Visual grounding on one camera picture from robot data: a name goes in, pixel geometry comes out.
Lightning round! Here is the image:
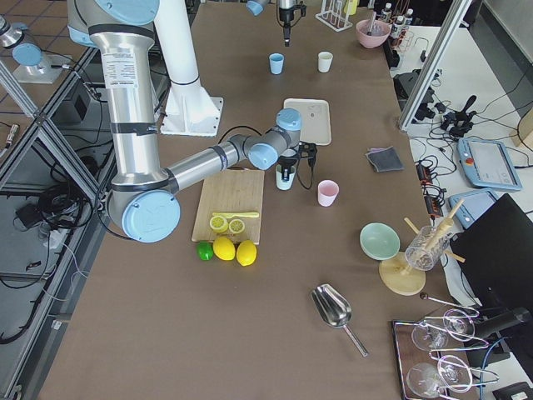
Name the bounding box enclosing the teach pendant tablet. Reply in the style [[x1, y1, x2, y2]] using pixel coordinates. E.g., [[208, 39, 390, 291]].
[[457, 137, 522, 191]]

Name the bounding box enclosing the bamboo cutting board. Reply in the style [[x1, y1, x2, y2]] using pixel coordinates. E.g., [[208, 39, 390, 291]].
[[192, 169, 265, 242]]

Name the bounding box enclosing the white wire cup rack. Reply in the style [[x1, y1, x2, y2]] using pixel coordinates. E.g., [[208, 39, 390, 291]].
[[315, 0, 353, 32]]

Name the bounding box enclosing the steel ice scoop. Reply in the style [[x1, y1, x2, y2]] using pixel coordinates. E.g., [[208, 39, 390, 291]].
[[311, 283, 369, 357]]

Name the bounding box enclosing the yellow cup on rack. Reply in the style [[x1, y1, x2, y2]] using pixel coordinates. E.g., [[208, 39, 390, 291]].
[[344, 0, 359, 16]]

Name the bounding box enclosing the clear glass mug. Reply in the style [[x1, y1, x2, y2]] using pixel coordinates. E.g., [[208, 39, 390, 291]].
[[405, 226, 451, 271]]

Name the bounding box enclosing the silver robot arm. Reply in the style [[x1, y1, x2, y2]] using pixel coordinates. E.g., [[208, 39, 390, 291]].
[[67, 1, 301, 243], [247, 0, 306, 47]]

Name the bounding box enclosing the halved lemon piece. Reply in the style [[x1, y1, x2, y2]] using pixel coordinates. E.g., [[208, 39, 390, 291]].
[[209, 215, 229, 233], [228, 218, 246, 235]]

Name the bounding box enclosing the steel muddler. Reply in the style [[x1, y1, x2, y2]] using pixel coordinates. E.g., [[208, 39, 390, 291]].
[[366, 11, 376, 36]]

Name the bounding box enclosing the yellow lemon left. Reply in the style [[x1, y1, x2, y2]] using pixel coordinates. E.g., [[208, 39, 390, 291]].
[[212, 237, 236, 261]]

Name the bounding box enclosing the pink bowl with ice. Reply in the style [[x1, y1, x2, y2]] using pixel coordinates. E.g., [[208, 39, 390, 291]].
[[356, 19, 391, 48]]

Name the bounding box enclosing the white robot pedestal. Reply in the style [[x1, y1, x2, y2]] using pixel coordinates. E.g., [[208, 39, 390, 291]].
[[154, 0, 223, 137]]

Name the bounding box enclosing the wine glass rack tray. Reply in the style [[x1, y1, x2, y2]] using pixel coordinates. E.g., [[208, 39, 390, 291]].
[[391, 307, 499, 399]]

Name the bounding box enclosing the green bowl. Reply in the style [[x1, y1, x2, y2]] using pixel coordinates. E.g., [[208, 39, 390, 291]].
[[360, 222, 401, 261]]

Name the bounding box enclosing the blue plastic cup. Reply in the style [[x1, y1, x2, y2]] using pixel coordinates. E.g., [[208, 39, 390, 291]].
[[269, 52, 285, 75]]

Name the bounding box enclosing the yellow lemon right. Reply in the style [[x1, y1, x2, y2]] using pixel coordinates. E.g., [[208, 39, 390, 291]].
[[237, 240, 257, 267]]

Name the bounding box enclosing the cream plastic cup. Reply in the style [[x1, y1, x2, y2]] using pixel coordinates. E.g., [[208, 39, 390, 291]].
[[317, 51, 333, 73]]

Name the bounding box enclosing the wooden cup tree stand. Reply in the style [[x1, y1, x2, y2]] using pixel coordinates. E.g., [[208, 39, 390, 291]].
[[379, 200, 466, 296]]

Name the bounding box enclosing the yellow plastic knife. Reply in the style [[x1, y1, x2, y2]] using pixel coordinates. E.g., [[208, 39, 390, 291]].
[[212, 212, 260, 218]]

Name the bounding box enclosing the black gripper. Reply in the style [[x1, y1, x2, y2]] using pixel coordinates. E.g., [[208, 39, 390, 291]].
[[277, 7, 306, 46], [278, 142, 316, 181]]

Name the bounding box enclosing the beige rabbit tray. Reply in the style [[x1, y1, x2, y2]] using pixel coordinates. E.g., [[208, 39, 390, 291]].
[[283, 98, 331, 146]]

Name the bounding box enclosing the pink plastic cup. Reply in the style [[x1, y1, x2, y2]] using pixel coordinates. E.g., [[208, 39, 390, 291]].
[[317, 179, 340, 207]]

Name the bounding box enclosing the green lime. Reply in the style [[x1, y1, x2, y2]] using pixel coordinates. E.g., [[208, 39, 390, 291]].
[[196, 242, 214, 261]]

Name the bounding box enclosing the grey folded cloth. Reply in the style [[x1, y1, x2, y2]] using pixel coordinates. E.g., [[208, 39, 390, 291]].
[[366, 146, 404, 173]]

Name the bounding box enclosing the green plastic cup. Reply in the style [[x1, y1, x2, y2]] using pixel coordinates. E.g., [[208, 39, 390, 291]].
[[276, 164, 296, 191]]

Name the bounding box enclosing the yellow lemon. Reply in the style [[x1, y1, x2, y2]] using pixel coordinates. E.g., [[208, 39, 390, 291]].
[[212, 237, 236, 261], [237, 240, 257, 267]]

